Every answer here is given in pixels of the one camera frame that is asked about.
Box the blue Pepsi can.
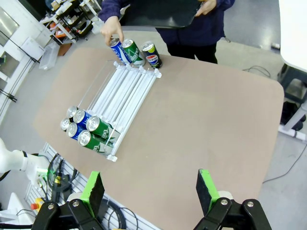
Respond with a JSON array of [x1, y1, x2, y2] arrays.
[[109, 38, 133, 66], [66, 122, 85, 141], [72, 109, 94, 129]]

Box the person in dark clothes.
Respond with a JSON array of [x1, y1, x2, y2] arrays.
[[119, 0, 236, 65]]

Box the white can dispenser rack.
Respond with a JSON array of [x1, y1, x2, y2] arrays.
[[77, 59, 163, 162]]

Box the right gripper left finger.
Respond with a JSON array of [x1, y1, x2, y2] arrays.
[[31, 171, 106, 230]]

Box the black Pepsi can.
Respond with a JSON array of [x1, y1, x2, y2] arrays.
[[59, 117, 71, 132], [141, 42, 163, 69]]

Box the black cable with yellow label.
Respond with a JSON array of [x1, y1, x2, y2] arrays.
[[47, 153, 80, 201]]

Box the black plastic tray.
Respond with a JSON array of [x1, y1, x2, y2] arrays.
[[119, 0, 204, 30]]

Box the clear plastic bin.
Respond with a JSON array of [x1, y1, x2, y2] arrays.
[[38, 42, 60, 70]]

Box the person's right forearm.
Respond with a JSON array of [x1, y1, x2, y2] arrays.
[[98, 0, 131, 23]]

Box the white machine housing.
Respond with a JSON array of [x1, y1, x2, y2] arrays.
[[0, 191, 33, 230]]

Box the green Sprite can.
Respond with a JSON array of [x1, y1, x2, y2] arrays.
[[77, 129, 114, 155], [121, 39, 146, 67], [85, 115, 114, 140]]

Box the brown cardboard box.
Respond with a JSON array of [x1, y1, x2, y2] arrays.
[[57, 42, 73, 57]]

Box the upper silver can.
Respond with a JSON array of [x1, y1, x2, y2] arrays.
[[66, 105, 80, 120]]

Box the black coiled cable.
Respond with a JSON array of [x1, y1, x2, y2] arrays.
[[105, 198, 139, 230]]

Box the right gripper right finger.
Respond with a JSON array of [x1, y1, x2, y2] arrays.
[[193, 169, 273, 230]]

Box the black floor cable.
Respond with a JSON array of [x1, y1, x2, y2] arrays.
[[262, 143, 307, 184]]

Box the cluttered metal shelf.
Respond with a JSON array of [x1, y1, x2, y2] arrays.
[[40, 0, 99, 44]]

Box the dark grey desk pedestal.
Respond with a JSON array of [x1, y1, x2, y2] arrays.
[[278, 64, 307, 104]]

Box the white desk leg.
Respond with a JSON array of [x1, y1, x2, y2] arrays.
[[278, 100, 307, 141]]

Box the yellow red emergency stop button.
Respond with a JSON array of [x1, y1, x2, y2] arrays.
[[30, 198, 46, 212]]

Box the white desk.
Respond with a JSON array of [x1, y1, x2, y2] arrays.
[[278, 0, 307, 71]]

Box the person's right hand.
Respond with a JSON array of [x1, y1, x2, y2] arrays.
[[100, 16, 125, 46]]

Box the person's left forearm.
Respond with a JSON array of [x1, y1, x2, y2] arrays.
[[214, 0, 236, 15]]

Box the person's left hand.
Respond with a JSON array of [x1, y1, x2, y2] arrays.
[[195, 0, 218, 17]]

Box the white cabinet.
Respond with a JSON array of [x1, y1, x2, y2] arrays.
[[0, 6, 52, 115]]

